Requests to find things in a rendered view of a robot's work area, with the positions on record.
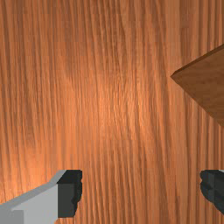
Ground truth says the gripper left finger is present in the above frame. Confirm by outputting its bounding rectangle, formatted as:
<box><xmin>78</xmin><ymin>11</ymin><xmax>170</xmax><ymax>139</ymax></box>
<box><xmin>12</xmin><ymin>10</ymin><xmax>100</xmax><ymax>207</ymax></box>
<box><xmin>0</xmin><ymin>169</ymin><xmax>83</xmax><ymax>224</ymax></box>

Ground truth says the brown door in frame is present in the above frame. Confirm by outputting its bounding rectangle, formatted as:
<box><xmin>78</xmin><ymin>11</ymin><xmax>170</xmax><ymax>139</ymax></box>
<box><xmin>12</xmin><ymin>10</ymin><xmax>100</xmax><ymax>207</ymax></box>
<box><xmin>170</xmin><ymin>43</ymin><xmax>224</xmax><ymax>128</ymax></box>

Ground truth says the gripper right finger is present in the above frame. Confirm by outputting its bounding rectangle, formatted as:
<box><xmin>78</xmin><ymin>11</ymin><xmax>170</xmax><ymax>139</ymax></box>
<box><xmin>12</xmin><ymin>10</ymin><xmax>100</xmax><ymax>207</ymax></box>
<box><xmin>199</xmin><ymin>169</ymin><xmax>224</xmax><ymax>216</ymax></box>

